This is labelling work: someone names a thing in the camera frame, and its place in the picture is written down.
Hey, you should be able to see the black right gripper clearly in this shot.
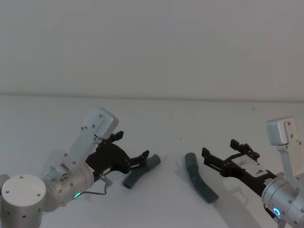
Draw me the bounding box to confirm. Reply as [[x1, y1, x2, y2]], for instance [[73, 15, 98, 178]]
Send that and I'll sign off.
[[201, 139, 284, 198]]

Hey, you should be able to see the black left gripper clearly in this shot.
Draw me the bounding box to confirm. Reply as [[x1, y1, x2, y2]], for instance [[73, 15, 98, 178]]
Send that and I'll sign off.
[[85, 131, 151, 183]]

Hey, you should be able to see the short grey curved tube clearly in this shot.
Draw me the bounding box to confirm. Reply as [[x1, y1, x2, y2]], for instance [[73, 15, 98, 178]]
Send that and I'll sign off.
[[122, 153, 162, 190]]

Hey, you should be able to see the long grey curved tube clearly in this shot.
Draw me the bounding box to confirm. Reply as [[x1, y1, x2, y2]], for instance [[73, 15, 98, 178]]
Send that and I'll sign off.
[[184, 152, 219, 204]]

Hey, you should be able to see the white table cloth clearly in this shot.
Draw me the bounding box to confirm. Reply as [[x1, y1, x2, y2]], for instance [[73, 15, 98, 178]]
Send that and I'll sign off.
[[0, 94, 304, 228]]

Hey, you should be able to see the thin dark gripper cable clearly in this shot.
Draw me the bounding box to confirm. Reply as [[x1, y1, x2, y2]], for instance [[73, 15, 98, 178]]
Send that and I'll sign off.
[[78, 175, 114, 197]]

